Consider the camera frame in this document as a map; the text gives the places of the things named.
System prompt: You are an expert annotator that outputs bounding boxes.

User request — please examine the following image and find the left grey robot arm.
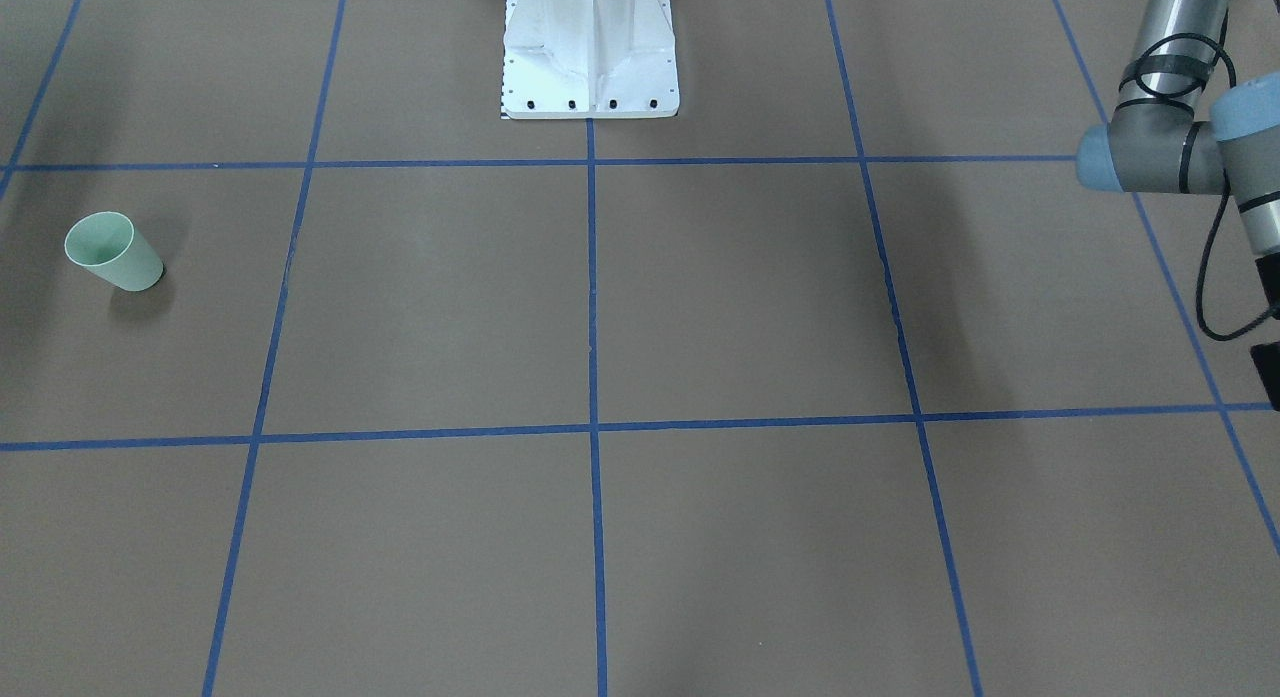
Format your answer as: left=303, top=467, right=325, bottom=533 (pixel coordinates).
left=1076, top=0, right=1279, bottom=302

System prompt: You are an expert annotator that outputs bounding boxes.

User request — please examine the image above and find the pale green plastic cup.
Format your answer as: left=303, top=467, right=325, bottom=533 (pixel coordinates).
left=63, top=211, right=165, bottom=292

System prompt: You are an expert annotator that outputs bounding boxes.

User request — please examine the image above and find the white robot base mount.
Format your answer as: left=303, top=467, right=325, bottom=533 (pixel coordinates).
left=500, top=0, right=681, bottom=120

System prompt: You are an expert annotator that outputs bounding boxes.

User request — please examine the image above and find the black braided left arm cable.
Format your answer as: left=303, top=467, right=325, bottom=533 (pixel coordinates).
left=1117, top=33, right=1280, bottom=341

